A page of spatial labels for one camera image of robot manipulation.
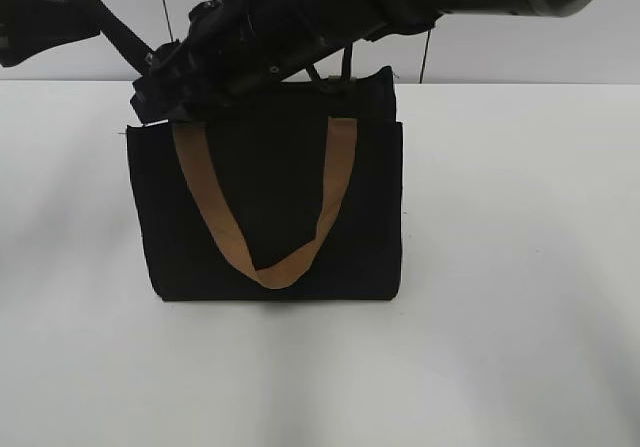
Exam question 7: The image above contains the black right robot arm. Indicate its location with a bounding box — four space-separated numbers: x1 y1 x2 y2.
131 0 592 123

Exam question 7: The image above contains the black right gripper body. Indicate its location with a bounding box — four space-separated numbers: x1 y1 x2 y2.
131 0 318 121

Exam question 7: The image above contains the black canvas tote bag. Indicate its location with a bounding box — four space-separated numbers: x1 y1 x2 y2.
126 67 403 302

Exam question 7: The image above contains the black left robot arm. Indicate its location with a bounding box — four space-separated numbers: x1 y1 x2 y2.
1 0 154 75

